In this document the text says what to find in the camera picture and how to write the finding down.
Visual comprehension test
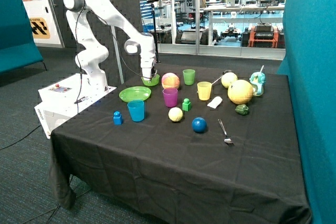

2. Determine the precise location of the yellow black sign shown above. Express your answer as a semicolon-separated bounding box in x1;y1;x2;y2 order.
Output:
29;17;50;39

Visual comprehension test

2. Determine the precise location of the teal partition panel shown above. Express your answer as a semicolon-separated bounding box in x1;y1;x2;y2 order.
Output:
278;0;335;223

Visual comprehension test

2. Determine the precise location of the teal sofa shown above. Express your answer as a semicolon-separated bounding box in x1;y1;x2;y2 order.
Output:
0;0;44;73

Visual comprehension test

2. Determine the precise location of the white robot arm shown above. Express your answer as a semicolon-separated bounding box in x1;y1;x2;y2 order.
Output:
63;0;156;93

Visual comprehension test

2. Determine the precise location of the green plastic plate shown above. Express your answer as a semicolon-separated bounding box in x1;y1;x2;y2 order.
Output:
119;86;152;103

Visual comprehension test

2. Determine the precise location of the pink orange ball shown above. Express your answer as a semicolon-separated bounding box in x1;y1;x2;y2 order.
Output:
161;72;180;89

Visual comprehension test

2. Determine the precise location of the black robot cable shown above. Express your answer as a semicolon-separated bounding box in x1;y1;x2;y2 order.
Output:
74;8;144;114

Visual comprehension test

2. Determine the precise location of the green plastic cup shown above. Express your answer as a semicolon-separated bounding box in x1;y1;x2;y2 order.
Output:
183;69;195;86

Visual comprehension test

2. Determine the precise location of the green plastic bowl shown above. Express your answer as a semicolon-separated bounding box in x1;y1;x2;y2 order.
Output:
141;74;160;87

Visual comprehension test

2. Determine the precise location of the black tablecloth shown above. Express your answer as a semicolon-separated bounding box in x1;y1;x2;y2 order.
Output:
49;74;312;223

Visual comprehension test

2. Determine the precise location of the blue plastic cup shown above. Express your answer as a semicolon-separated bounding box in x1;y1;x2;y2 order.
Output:
127;100;145;122

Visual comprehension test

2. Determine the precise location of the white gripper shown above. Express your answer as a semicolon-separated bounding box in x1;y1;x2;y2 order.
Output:
140;55;157;81

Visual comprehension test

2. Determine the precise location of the medium pale yellow ball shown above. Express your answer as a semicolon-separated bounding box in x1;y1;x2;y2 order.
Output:
221;72;238;89

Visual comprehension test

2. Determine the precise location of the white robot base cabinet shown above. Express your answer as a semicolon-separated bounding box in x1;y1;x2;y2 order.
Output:
35;73;115;138

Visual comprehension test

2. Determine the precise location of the purple plastic cup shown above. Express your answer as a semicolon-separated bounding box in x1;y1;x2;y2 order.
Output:
163;88;178;108

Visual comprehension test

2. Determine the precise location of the green toy block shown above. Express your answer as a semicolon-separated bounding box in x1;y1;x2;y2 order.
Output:
182;98;191;111

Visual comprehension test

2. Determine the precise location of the metal fork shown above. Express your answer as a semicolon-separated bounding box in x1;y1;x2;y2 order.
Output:
217;119;234;146

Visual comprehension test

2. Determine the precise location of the large yellow ball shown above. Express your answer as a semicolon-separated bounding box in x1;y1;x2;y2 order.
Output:
228;80;253;105

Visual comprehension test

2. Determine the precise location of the small pale yellow ball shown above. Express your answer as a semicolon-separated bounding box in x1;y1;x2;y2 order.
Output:
168;107;183;122

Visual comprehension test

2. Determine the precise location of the teal toy with straw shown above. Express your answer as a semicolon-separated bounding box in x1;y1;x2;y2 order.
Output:
249;65;266;97

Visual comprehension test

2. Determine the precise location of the white cloth piece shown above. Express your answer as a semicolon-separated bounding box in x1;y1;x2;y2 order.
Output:
207;96;223;109

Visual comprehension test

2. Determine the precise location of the yellow plastic cup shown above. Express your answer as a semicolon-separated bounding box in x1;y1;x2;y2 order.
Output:
197;81;212;101

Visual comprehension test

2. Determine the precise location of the black tripod stand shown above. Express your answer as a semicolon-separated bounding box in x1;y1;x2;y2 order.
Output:
146;0;160;63

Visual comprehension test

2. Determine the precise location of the metal ladle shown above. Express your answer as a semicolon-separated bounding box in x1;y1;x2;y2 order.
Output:
211;69;232;85

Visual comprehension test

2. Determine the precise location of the dark blue ball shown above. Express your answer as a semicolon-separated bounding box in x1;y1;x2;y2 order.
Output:
192;117;207;133

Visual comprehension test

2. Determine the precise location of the green toy pepper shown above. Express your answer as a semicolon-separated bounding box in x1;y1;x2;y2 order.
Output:
235;104;249;116

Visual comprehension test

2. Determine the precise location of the orange black machine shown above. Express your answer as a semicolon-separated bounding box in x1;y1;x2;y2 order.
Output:
241;23;285;49

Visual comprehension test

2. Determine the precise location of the blue toy block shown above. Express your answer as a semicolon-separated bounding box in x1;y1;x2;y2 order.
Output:
113;111;123;125

